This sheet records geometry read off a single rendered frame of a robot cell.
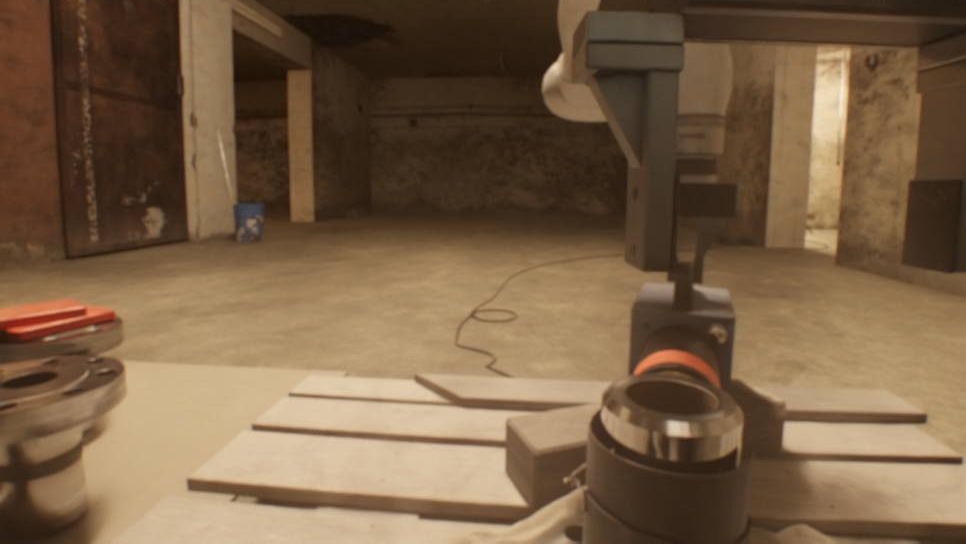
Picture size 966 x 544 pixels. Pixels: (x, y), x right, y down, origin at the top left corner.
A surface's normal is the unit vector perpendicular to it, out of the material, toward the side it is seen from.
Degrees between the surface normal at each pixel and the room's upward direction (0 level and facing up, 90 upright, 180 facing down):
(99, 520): 0
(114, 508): 0
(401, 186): 90
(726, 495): 90
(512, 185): 90
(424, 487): 0
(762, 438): 90
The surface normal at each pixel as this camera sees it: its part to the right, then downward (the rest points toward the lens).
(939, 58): -1.00, -0.01
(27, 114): 0.99, 0.02
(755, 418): 0.33, 0.11
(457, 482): 0.01, -0.99
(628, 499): -0.72, 0.07
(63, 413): 0.86, 0.06
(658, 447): -0.44, 0.09
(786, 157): -0.10, 0.11
